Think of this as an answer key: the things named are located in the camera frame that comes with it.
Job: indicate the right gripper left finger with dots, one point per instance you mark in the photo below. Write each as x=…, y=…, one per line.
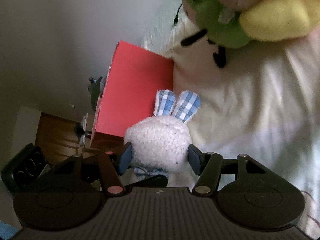
x=111, y=166

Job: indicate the dark green plant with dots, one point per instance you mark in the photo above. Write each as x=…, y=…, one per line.
x=94, y=89

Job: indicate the white bed sheet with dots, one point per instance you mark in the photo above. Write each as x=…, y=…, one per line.
x=263, y=103

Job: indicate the green pea plush toy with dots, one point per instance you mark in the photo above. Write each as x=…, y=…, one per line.
x=218, y=24

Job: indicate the white bunny plush plaid ears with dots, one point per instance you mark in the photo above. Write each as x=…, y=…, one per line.
x=160, y=142

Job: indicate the yellow tiger plush toy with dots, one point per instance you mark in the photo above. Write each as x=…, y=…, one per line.
x=275, y=20

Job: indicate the brown wooden door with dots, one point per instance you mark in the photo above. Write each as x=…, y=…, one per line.
x=57, y=140

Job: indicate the red cardboard box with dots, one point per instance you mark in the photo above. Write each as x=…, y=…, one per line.
x=135, y=76

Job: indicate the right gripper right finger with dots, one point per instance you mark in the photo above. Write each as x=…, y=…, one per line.
x=208, y=167

